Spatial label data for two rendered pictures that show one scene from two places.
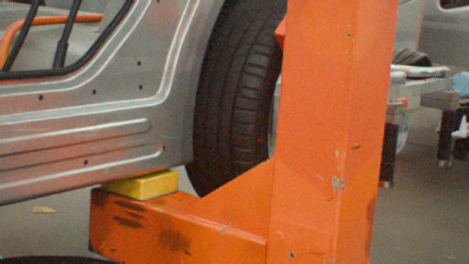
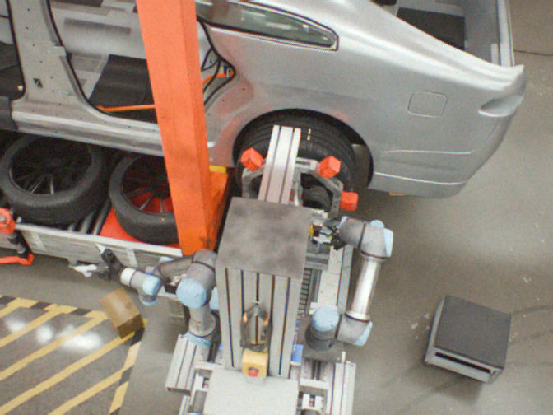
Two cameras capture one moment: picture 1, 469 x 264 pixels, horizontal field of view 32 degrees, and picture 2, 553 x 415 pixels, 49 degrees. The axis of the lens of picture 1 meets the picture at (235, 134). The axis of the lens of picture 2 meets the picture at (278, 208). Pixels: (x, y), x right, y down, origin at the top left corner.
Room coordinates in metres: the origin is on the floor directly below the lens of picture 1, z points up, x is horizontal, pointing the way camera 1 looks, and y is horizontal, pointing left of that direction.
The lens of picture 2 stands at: (1.11, -1.98, 3.51)
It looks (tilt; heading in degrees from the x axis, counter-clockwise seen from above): 55 degrees down; 61
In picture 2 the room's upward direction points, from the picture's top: 4 degrees clockwise
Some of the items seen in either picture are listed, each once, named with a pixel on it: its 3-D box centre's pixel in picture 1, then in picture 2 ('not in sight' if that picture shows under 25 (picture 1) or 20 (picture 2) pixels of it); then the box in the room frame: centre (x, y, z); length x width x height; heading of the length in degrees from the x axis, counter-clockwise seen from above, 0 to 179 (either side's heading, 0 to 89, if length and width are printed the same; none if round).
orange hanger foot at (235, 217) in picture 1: (194, 201); (211, 184); (1.81, 0.08, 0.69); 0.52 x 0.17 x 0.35; 54
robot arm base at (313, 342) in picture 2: not in sight; (321, 332); (1.90, -1.07, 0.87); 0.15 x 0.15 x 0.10
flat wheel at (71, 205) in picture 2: not in sight; (55, 174); (1.00, 0.80, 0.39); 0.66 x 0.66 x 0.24
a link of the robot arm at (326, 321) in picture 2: not in sight; (325, 322); (1.90, -1.07, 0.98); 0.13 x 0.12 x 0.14; 137
